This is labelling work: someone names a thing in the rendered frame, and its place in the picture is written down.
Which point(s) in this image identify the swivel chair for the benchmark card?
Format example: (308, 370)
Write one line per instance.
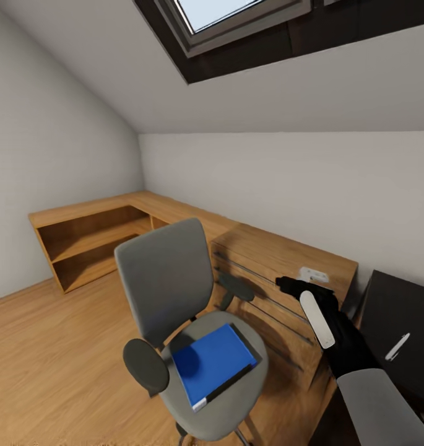
(168, 279)

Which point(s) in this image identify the folder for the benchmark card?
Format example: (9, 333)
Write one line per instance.
(212, 364)

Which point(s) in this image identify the pen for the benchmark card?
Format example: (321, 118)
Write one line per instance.
(392, 352)

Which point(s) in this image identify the bookcase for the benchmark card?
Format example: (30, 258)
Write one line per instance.
(214, 225)
(79, 240)
(141, 203)

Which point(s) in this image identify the desk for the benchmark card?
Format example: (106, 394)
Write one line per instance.
(393, 307)

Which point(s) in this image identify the fixed window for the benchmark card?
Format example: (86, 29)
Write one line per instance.
(211, 38)

